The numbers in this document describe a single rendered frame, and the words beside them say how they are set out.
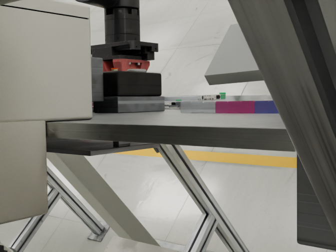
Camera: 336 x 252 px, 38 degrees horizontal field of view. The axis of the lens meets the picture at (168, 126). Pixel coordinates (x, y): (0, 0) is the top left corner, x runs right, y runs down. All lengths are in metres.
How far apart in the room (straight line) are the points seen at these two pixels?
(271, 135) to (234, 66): 1.16
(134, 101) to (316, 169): 0.40
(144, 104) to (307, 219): 0.37
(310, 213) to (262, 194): 1.61
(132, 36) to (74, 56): 0.45
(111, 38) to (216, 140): 0.56
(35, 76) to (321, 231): 0.20
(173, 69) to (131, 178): 0.77
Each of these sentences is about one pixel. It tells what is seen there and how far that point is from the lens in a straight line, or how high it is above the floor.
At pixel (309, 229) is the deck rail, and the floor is 1.18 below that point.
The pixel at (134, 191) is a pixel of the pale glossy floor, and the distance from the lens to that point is 2.14.
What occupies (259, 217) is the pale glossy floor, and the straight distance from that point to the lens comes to 1.77.
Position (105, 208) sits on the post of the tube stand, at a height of 0.46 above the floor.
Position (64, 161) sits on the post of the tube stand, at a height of 0.67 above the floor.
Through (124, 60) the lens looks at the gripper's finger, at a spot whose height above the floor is 1.02.
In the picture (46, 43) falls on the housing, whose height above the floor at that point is 1.24.
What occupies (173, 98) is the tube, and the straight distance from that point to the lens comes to 0.88.
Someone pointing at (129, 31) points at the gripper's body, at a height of 1.04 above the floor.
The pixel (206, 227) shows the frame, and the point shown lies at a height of 0.32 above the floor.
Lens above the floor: 1.35
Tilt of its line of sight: 35 degrees down
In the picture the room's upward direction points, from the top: 33 degrees counter-clockwise
